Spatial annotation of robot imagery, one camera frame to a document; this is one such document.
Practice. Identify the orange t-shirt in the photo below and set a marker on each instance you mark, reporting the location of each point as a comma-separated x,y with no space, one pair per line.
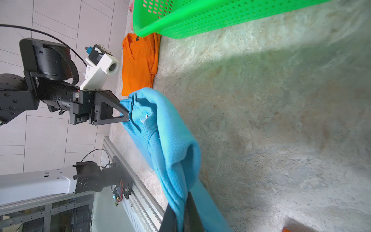
140,62

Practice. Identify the green plastic basket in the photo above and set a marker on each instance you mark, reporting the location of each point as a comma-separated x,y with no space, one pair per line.
181,19

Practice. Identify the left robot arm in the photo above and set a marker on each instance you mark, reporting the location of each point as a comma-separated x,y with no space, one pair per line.
51,77

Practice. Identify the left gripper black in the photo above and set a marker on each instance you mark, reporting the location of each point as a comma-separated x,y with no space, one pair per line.
102,108

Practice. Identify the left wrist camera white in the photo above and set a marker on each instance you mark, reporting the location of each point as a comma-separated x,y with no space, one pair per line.
100,65

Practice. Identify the aluminium rail frame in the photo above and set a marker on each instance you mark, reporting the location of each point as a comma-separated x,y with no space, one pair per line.
141,208

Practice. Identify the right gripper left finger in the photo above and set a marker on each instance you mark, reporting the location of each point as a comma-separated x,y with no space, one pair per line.
169,222

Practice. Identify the blue t-shirt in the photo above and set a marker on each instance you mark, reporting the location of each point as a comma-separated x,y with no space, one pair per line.
171,150

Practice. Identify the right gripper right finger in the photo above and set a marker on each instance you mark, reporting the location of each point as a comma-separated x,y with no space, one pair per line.
192,220

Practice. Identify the left circuit board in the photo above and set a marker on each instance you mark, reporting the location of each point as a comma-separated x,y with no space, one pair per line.
119,193

